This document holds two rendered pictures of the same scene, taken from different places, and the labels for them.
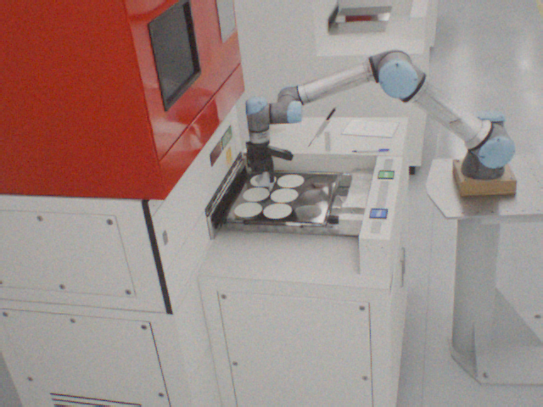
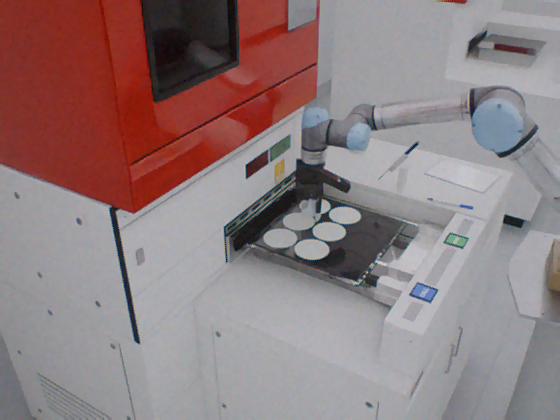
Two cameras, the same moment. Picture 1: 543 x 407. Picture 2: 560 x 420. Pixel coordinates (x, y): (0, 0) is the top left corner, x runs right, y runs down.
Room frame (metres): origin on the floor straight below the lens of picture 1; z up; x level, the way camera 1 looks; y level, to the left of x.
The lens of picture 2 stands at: (0.65, -0.28, 1.86)
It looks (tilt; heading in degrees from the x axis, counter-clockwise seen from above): 32 degrees down; 13
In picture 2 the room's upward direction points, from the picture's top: straight up
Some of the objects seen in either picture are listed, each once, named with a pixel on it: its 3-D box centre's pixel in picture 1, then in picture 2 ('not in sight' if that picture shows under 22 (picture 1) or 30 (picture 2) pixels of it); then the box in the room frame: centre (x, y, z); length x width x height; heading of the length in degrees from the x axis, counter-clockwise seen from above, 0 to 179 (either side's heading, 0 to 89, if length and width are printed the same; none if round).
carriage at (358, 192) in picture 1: (357, 203); (412, 265); (2.00, -0.35, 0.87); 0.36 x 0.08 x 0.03; 162
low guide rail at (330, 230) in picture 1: (294, 228); (327, 275); (1.94, -0.11, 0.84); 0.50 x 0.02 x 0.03; 72
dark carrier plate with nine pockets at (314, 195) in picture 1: (284, 196); (329, 232); (2.07, -0.09, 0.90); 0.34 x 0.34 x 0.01; 72
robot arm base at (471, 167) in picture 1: (483, 158); not in sight; (2.11, -0.83, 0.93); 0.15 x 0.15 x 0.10
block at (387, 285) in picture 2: (351, 220); (392, 287); (1.85, -0.30, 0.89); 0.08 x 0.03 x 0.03; 72
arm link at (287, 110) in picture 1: (286, 111); (350, 133); (2.11, -0.13, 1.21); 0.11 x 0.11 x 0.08; 81
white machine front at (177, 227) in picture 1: (204, 191); (230, 205); (1.96, 0.18, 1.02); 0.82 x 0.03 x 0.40; 162
